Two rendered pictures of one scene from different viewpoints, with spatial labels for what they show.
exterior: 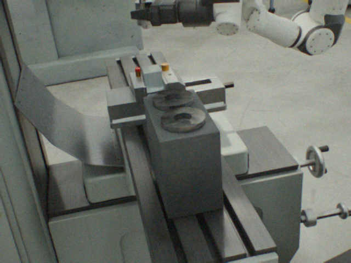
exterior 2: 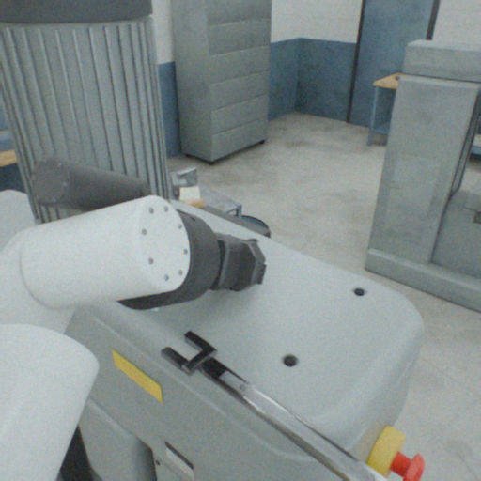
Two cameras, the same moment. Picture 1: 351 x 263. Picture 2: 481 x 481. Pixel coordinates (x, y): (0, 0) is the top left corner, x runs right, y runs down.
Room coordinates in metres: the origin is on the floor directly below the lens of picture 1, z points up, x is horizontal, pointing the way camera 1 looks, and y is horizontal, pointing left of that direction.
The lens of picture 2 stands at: (1.01, -0.30, 2.22)
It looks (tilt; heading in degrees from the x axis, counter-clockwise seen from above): 32 degrees down; 50
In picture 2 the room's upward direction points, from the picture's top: straight up
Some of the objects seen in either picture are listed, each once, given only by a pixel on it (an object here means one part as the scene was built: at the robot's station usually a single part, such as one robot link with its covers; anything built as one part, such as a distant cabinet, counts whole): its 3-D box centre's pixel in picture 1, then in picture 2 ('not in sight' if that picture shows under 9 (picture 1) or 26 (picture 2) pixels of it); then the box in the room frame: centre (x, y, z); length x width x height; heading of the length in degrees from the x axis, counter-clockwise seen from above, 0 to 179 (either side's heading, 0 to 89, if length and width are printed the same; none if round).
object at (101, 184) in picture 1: (160, 149); not in sight; (1.29, 0.05, 0.80); 0.50 x 0.35 x 0.12; 99
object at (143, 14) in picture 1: (141, 15); not in sight; (1.26, 0.06, 1.24); 0.06 x 0.02 x 0.03; 74
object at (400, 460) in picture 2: not in sight; (406, 468); (1.33, -0.20, 1.76); 0.04 x 0.03 x 0.04; 9
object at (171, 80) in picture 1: (171, 80); not in sight; (1.29, -0.01, 1.03); 0.12 x 0.06 x 0.04; 9
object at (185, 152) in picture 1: (181, 147); not in sight; (0.88, -0.01, 1.04); 0.22 x 0.12 x 0.20; 9
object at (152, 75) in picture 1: (152, 78); not in sight; (1.29, 0.05, 1.05); 0.06 x 0.05 x 0.06; 9
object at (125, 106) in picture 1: (164, 92); not in sight; (1.29, 0.02, 0.99); 0.35 x 0.15 x 0.11; 99
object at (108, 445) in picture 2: not in sight; (158, 412); (1.26, 0.24, 1.47); 0.24 x 0.19 x 0.26; 9
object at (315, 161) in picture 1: (305, 163); not in sight; (1.37, -0.44, 0.64); 0.16 x 0.12 x 0.12; 99
